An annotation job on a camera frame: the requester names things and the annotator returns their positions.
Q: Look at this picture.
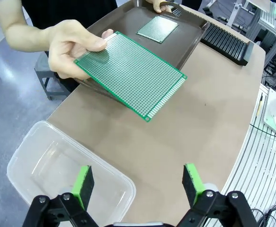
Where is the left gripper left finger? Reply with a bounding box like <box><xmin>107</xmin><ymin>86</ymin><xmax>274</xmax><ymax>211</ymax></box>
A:
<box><xmin>23</xmin><ymin>165</ymin><xmax>98</xmax><ymax>227</ymax></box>

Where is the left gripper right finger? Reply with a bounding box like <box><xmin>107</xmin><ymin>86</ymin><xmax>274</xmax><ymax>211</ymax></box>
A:
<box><xmin>178</xmin><ymin>162</ymin><xmax>258</xmax><ymax>227</ymax></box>

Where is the dark brown plastic tray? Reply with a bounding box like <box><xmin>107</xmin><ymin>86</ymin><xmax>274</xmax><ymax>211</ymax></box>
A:
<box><xmin>75</xmin><ymin>0</ymin><xmax>211</xmax><ymax>106</ymax></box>

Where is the small green perforated PCB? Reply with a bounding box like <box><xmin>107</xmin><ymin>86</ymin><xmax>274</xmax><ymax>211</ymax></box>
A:
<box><xmin>136</xmin><ymin>15</ymin><xmax>180</xmax><ymax>44</ymax></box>

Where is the person's right forearm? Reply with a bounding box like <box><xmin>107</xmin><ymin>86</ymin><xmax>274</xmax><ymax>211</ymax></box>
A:
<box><xmin>4</xmin><ymin>20</ymin><xmax>55</xmax><ymax>52</ymax></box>

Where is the person's right hand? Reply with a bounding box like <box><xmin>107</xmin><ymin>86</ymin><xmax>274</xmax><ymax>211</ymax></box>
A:
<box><xmin>48</xmin><ymin>19</ymin><xmax>115</xmax><ymax>80</ymax></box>

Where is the person's left hand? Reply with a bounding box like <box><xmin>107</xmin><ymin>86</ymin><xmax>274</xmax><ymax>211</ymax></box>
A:
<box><xmin>146</xmin><ymin>0</ymin><xmax>173</xmax><ymax>14</ymax></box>

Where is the clear plastic storage box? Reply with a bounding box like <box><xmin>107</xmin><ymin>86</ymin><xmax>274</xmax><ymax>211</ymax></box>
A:
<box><xmin>6</xmin><ymin>120</ymin><xmax>137</xmax><ymax>223</ymax></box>

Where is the grey metal stool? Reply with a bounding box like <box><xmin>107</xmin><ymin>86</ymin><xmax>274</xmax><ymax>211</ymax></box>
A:
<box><xmin>34</xmin><ymin>51</ymin><xmax>80</xmax><ymax>101</ymax></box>

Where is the black slotted PCB rack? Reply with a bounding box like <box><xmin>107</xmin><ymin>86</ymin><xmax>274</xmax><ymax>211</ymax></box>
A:
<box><xmin>170</xmin><ymin>6</ymin><xmax>254</xmax><ymax>66</ymax></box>

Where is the person in black t-shirt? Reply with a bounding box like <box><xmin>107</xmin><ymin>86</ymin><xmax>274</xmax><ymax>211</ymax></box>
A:
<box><xmin>0</xmin><ymin>0</ymin><xmax>118</xmax><ymax>94</ymax></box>

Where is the black cable bundle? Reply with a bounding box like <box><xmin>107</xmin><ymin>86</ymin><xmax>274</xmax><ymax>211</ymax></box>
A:
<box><xmin>249</xmin><ymin>204</ymin><xmax>276</xmax><ymax>227</ymax></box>

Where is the aluminium frame workstation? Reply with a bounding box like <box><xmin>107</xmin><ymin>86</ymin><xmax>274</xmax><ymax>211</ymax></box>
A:
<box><xmin>253</xmin><ymin>0</ymin><xmax>276</xmax><ymax>95</ymax></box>

